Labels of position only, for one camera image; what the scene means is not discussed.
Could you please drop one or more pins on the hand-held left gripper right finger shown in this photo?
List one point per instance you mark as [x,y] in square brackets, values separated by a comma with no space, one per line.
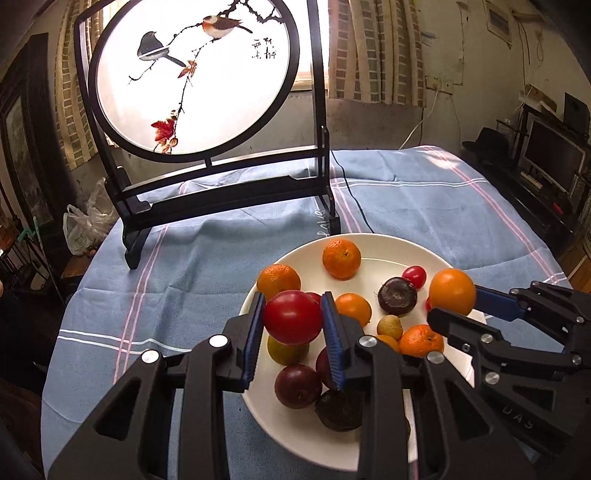
[334,350]

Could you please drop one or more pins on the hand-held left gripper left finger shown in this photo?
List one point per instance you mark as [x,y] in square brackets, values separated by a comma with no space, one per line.
[254,341]

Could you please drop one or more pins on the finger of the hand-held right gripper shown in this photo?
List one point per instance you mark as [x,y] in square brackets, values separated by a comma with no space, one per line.
[496,302]
[452,325]

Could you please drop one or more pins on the smooth orange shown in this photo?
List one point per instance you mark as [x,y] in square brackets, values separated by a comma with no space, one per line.
[451,290]

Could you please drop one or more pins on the orange tangerine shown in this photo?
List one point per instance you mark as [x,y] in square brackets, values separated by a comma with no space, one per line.
[277,279]
[355,308]

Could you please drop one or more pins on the dark purple plum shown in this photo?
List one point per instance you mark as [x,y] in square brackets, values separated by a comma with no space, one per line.
[298,385]

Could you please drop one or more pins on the yellow-orange citrus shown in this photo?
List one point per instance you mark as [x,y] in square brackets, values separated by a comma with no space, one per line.
[390,344]

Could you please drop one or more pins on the small yellow fruit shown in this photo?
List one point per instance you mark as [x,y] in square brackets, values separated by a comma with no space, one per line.
[389,326]

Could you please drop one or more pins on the small red tomato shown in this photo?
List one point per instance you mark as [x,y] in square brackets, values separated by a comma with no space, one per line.
[415,274]

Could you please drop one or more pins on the dark water chestnut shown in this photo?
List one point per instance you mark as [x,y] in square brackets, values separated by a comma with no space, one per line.
[397,295]
[337,410]

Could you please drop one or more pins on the white round plate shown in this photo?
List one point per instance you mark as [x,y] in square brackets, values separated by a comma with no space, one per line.
[300,443]

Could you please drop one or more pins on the yellow-green citrus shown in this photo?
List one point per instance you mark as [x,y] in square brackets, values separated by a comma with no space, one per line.
[286,353]

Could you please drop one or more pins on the large bumpy mandarin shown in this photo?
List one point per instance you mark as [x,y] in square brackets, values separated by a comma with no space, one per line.
[421,340]

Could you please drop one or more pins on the small bumpy mandarin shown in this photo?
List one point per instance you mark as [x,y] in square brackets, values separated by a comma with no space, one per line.
[341,258]

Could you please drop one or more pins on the blue checked tablecloth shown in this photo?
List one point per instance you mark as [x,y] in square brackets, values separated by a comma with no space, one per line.
[184,277]

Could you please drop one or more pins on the grey computer monitor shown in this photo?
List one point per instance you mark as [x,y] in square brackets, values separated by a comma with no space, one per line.
[551,154]

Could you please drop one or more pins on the black hat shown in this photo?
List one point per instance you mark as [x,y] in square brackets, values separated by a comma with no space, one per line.
[489,141]

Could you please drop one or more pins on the white plastic bag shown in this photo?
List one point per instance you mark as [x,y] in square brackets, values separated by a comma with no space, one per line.
[81,235]

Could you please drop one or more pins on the green plastic object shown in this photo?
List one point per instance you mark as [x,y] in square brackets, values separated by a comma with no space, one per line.
[28,230]

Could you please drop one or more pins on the brick pattern curtain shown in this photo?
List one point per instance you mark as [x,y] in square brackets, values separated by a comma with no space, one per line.
[369,55]
[69,115]

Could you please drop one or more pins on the round bird painting screen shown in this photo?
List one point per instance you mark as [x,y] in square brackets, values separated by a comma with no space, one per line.
[194,69]

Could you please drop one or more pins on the dark framed painting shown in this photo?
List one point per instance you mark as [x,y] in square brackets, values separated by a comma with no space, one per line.
[21,152]

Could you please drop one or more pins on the white wall outlet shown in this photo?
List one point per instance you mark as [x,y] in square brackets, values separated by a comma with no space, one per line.
[438,84]

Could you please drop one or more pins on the white wall vent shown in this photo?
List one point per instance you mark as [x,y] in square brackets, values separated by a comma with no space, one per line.
[498,25]

